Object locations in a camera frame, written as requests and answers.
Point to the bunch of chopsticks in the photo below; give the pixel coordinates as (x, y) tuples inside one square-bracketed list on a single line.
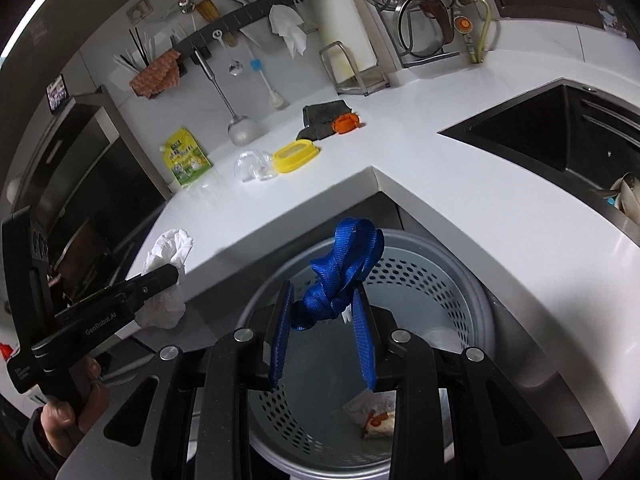
[(135, 55)]

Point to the small steel spoon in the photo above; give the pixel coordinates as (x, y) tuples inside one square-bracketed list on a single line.
[(235, 67)]

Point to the steel suction hook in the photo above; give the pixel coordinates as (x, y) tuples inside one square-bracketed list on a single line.
[(186, 2)]

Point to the glass pot lid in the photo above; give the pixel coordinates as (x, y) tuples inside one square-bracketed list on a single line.
[(415, 35)]

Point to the dark wall rack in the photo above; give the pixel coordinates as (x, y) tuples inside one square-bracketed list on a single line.
[(240, 15)]

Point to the stack of dishes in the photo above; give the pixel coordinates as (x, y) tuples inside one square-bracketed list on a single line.
[(625, 197)]

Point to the yellow plastic lid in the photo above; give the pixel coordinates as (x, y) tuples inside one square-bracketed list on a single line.
[(296, 156)]

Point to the black cloth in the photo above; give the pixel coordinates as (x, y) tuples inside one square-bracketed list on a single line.
[(320, 117)]

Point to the orange plastic clip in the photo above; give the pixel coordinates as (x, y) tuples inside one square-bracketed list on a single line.
[(346, 123)]

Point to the yellow-green soap pouch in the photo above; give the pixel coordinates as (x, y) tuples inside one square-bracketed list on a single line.
[(187, 160)]

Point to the grey perforated bin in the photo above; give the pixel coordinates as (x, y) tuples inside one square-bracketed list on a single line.
[(425, 280)]

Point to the person's left forearm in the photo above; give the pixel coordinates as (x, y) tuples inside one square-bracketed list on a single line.
[(35, 440)]

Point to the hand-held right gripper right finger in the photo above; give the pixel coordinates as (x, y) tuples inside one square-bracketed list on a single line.
[(362, 340)]

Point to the clear plastic bag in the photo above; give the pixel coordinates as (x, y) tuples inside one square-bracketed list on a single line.
[(255, 167)]

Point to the bamboo pot brush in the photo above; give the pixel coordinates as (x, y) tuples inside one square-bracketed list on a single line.
[(206, 10)]

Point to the steel cutting board holder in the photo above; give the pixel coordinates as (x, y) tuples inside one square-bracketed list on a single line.
[(367, 82)]

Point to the black built-in oven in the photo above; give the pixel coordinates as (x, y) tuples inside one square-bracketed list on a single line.
[(85, 175)]

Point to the blue and white brush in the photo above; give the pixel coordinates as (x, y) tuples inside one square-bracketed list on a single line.
[(257, 66)]

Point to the white tissue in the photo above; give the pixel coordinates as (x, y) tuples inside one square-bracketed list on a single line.
[(170, 250)]

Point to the printed glass mug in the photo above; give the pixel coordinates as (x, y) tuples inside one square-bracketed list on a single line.
[(607, 12)]

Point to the steel kitchen knife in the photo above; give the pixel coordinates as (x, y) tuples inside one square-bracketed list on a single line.
[(250, 35)]

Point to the white hanging cloth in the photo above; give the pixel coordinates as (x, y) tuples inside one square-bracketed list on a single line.
[(290, 27)]

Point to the black kitchen sink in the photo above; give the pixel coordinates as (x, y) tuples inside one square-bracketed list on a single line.
[(550, 135)]

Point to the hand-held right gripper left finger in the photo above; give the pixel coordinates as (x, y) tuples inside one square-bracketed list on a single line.
[(277, 335)]

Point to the small display screen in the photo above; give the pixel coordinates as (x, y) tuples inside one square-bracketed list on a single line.
[(57, 92)]

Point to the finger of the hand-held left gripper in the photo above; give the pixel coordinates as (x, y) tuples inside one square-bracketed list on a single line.
[(150, 285)]

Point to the person's left hand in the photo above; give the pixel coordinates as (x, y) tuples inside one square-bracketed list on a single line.
[(60, 420)]

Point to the wall outlet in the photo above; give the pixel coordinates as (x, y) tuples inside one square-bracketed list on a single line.
[(140, 10)]

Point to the gas valve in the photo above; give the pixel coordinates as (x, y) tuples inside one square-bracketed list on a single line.
[(462, 24)]

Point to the red and white packet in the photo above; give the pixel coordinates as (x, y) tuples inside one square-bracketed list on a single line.
[(380, 420)]

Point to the steel skimmer ladle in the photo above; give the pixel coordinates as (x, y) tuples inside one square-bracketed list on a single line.
[(242, 130)]

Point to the orange patterned cloth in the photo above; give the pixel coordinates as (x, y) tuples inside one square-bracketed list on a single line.
[(157, 77)]

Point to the metal lid rack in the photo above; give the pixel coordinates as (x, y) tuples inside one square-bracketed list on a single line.
[(430, 57)]

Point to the white cutting board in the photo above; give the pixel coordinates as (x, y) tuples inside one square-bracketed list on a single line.
[(350, 25)]

